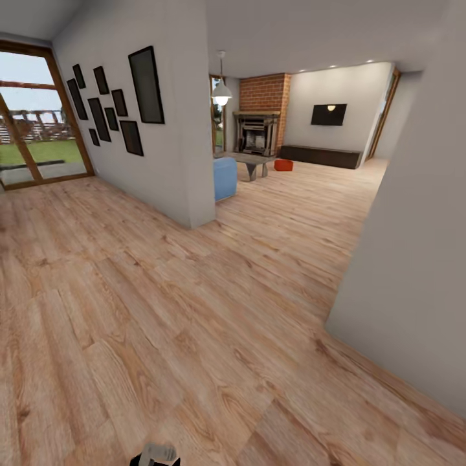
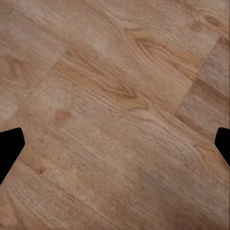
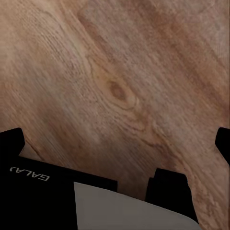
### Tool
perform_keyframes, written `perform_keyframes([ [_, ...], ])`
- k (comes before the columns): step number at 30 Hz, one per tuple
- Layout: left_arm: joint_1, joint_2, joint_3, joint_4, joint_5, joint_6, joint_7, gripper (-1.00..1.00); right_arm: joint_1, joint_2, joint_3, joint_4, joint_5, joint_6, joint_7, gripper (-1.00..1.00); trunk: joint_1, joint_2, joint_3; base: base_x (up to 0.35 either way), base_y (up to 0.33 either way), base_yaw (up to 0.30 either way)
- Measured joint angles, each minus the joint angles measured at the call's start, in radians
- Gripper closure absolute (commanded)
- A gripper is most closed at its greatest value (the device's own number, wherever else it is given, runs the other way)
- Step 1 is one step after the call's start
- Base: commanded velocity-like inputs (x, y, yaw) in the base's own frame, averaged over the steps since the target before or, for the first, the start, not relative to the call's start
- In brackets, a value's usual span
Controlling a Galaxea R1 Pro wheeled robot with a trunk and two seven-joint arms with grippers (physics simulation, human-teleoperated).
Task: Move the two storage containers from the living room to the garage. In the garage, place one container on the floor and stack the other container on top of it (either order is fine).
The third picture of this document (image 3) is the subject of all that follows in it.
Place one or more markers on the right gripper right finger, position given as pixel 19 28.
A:
pixel 223 142

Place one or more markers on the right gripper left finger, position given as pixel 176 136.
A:
pixel 11 144

